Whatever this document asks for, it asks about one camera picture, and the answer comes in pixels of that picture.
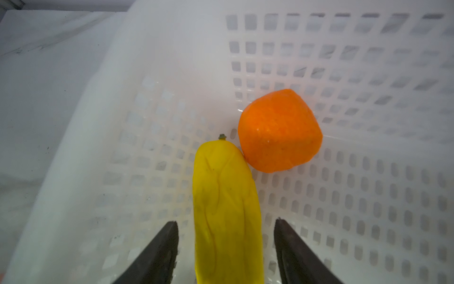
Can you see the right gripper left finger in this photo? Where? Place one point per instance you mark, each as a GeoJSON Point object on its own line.
{"type": "Point", "coordinates": [156, 263]}

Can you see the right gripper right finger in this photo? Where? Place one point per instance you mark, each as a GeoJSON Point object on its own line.
{"type": "Point", "coordinates": [297, 262]}

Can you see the yellow green mango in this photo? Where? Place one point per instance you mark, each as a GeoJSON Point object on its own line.
{"type": "Point", "coordinates": [227, 217]}

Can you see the orange tangerine top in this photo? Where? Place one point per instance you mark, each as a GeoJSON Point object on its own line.
{"type": "Point", "coordinates": [278, 132]}

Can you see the white perforated plastic basket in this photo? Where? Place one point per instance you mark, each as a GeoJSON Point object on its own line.
{"type": "Point", "coordinates": [104, 105]}

